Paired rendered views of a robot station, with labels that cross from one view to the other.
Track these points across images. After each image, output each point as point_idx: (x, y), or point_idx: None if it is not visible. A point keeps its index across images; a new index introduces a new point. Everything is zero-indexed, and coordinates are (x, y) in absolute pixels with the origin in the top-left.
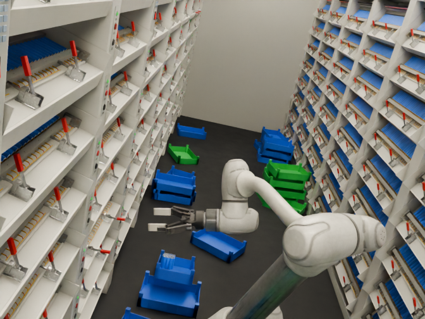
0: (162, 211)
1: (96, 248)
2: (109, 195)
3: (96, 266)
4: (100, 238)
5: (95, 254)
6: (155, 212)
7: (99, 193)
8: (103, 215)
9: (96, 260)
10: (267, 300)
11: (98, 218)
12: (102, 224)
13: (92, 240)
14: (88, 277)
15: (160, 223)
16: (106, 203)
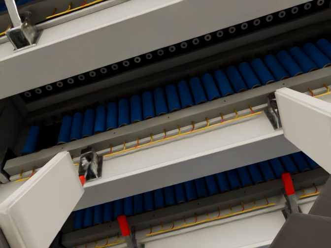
0: (305, 127)
1: (125, 171)
2: (148, 9)
3: (252, 231)
4: (176, 156)
5: (99, 182)
6: (282, 119)
7: (123, 5)
8: (267, 100)
9: (272, 220)
10: None
11: (235, 102)
12: (248, 124)
13: (147, 150)
14: (197, 240)
15: (31, 182)
16: (109, 35)
